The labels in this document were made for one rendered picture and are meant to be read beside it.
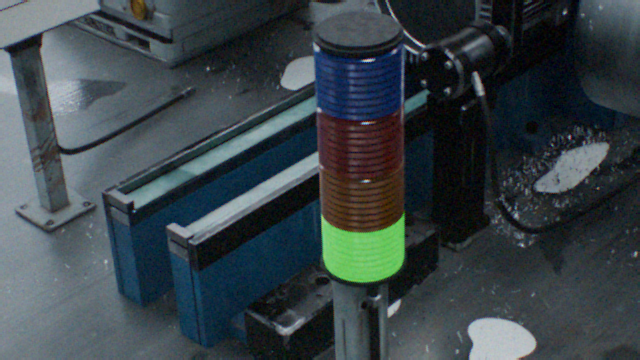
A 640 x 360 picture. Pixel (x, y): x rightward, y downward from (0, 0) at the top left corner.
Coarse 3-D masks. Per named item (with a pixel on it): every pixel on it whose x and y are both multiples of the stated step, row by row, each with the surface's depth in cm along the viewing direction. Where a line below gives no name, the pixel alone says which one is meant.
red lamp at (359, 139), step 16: (320, 112) 75; (400, 112) 75; (320, 128) 76; (336, 128) 74; (352, 128) 74; (368, 128) 74; (384, 128) 74; (400, 128) 75; (320, 144) 76; (336, 144) 75; (352, 144) 74; (368, 144) 74; (384, 144) 75; (400, 144) 76; (320, 160) 77; (336, 160) 75; (352, 160) 75; (368, 160) 75; (384, 160) 75; (400, 160) 77; (352, 176) 76; (368, 176) 76
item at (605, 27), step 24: (576, 0) 112; (600, 0) 109; (624, 0) 108; (576, 24) 112; (600, 24) 110; (624, 24) 108; (576, 48) 113; (600, 48) 111; (624, 48) 109; (600, 72) 113; (624, 72) 111; (600, 96) 117; (624, 96) 113
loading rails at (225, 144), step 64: (512, 64) 134; (256, 128) 123; (512, 128) 139; (128, 192) 113; (192, 192) 116; (256, 192) 112; (128, 256) 113; (192, 256) 104; (256, 256) 111; (320, 256) 118; (192, 320) 110
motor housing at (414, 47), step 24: (384, 0) 135; (408, 0) 137; (432, 0) 139; (456, 0) 141; (480, 0) 123; (528, 0) 128; (552, 0) 132; (408, 24) 136; (432, 24) 137; (456, 24) 138; (528, 24) 131; (408, 48) 133
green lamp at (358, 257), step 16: (400, 224) 80; (336, 240) 79; (352, 240) 78; (368, 240) 78; (384, 240) 79; (400, 240) 80; (336, 256) 80; (352, 256) 79; (368, 256) 79; (384, 256) 80; (400, 256) 81; (336, 272) 81; (352, 272) 80; (368, 272) 80; (384, 272) 80
